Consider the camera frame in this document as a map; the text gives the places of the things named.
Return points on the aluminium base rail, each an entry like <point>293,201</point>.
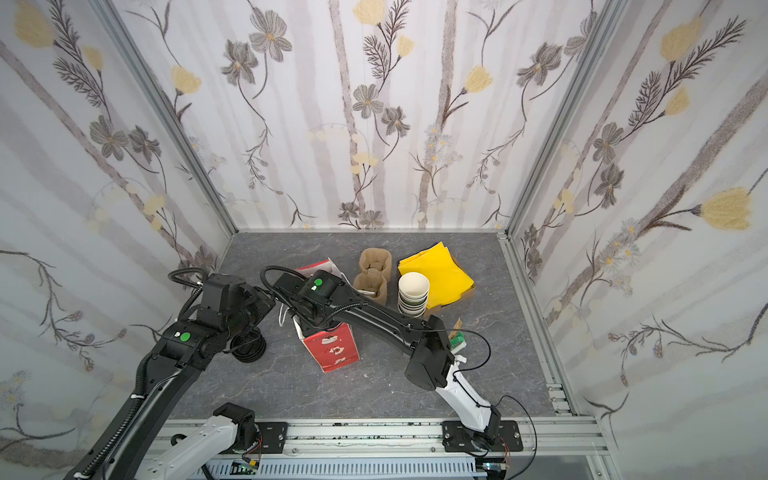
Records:
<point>415,448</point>

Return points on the stack of paper cups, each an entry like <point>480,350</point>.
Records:
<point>413,294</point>

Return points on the aluminium corner frame post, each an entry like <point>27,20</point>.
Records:
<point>596,46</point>

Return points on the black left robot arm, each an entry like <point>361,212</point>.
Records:
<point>220,309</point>

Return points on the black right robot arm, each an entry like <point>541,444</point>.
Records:
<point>323,302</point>

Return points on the stack of black lids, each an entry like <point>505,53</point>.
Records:
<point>248,347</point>

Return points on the red white paper gift bag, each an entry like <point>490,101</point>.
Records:
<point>330,342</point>

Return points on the yellow napkin stack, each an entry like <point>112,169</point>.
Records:
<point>423,261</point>

